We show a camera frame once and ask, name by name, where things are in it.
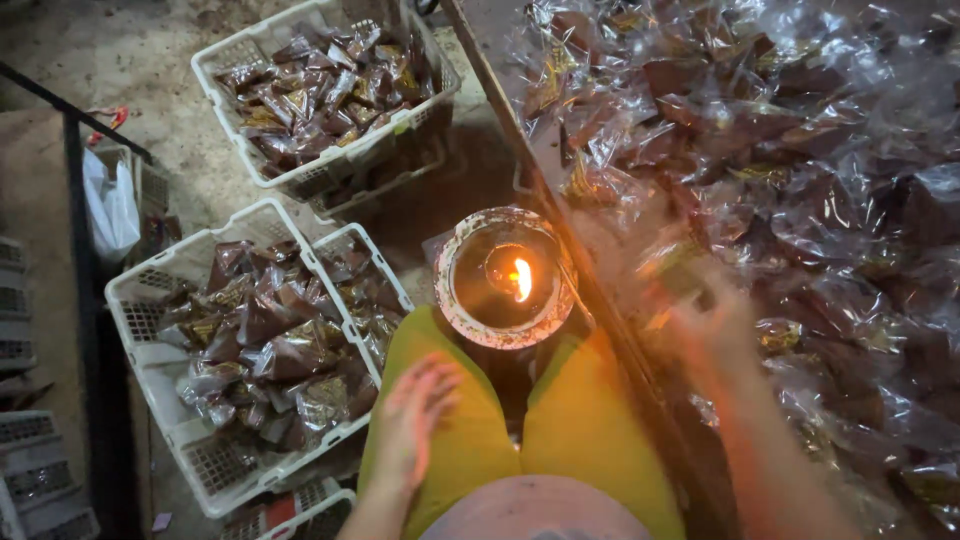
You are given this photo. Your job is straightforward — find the white basket of brown packets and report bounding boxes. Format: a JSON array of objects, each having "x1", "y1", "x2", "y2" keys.
[
  {"x1": 307, "y1": 112, "x2": 455, "y2": 220},
  {"x1": 104, "y1": 198, "x2": 381, "y2": 520},
  {"x1": 190, "y1": 0, "x2": 463, "y2": 190},
  {"x1": 312, "y1": 222, "x2": 416, "y2": 369}
]

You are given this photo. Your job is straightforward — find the stack of empty white baskets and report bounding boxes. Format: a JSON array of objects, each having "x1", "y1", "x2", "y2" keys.
[{"x1": 0, "y1": 236, "x2": 101, "y2": 540}]

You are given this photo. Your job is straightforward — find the round oil lamp with flame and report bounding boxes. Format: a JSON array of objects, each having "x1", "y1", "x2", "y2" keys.
[{"x1": 433, "y1": 207, "x2": 578, "y2": 351}]

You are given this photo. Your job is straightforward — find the person's right hand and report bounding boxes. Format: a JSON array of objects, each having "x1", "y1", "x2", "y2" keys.
[{"x1": 654, "y1": 270, "x2": 759, "y2": 376}]

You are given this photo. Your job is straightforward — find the wooden table edge board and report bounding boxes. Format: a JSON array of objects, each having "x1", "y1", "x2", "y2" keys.
[{"x1": 438, "y1": 0, "x2": 740, "y2": 540}]

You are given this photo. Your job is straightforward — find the red wrapper scrap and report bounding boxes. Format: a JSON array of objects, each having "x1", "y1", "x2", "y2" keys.
[{"x1": 85, "y1": 105, "x2": 131, "y2": 147}]

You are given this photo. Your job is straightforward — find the heap of brown clear-wrapped packets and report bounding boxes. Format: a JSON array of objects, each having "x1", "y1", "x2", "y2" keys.
[{"x1": 507, "y1": 0, "x2": 960, "y2": 540}]

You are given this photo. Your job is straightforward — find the person's left hand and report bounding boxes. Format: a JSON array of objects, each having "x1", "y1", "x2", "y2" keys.
[{"x1": 372, "y1": 352, "x2": 464, "y2": 492}]

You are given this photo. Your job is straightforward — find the white plastic bag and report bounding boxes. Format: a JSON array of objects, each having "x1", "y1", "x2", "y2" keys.
[{"x1": 82, "y1": 147, "x2": 142, "y2": 264}]

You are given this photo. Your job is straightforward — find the black metal frame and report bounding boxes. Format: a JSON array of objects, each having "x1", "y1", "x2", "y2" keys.
[{"x1": 0, "y1": 61, "x2": 155, "y2": 540}]

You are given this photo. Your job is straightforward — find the white basket with red item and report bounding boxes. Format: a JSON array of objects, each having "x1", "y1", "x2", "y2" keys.
[{"x1": 219, "y1": 478, "x2": 358, "y2": 540}]

